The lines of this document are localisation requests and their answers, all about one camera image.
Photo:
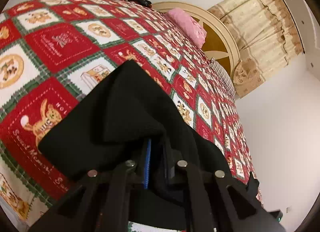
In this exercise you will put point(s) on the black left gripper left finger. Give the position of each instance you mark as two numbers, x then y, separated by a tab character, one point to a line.
101	201

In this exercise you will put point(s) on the pink folded blanket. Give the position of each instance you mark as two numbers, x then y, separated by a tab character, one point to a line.
188	25

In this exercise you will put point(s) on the beige curtain by headboard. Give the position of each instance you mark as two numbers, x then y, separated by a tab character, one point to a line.
266	36

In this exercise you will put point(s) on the black pants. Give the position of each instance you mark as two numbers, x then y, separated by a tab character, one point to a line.
128	116

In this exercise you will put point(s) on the red green patchwork quilt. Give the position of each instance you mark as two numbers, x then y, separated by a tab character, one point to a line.
54	52

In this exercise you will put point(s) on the cream wooden headboard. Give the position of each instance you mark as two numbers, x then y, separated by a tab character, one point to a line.
219	43

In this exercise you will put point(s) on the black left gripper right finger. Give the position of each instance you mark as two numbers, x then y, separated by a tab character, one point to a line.
215	201

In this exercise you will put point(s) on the striped pillow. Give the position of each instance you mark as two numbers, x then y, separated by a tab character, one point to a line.
224	77

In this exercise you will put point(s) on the black object on bed edge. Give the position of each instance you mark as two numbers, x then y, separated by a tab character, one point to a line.
144	3

